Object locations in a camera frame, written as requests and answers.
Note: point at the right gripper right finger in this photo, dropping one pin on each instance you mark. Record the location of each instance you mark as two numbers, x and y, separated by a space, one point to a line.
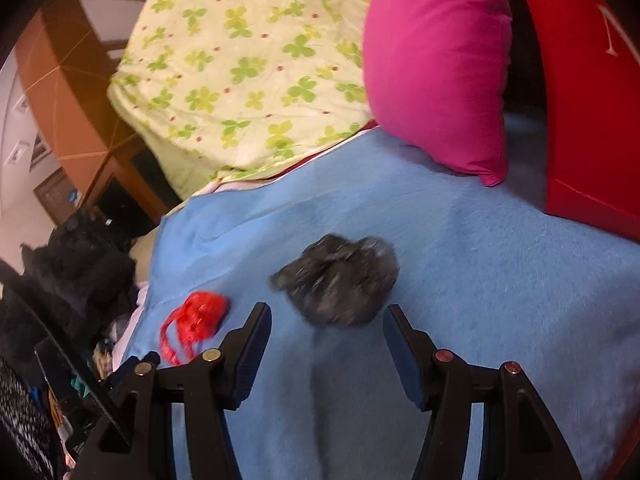
520 439

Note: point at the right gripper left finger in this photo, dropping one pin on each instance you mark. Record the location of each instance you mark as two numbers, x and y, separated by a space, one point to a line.
216 381

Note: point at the red plastic bag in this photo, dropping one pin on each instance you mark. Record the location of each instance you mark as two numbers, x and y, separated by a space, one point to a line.
196 320

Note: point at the black plastic bag ball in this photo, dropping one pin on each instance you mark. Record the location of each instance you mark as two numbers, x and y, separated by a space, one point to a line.
340 282

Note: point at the polka dot black garment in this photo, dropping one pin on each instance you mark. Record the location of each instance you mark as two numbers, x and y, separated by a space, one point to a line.
26 451

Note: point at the black clothes pile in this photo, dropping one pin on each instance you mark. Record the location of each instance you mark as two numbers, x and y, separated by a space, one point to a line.
85 273

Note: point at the blue blanket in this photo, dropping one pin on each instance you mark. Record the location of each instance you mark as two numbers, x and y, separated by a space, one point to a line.
484 271

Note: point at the brown wooden pillar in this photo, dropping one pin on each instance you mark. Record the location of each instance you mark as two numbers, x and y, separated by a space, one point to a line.
65 72

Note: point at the clover print quilt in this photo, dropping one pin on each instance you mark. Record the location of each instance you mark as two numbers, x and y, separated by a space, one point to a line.
236 90

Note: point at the pink pillow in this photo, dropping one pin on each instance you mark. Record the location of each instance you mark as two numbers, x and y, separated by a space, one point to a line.
435 72

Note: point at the red Nilrich paper bag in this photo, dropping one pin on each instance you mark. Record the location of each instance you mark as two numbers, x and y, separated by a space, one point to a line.
591 73

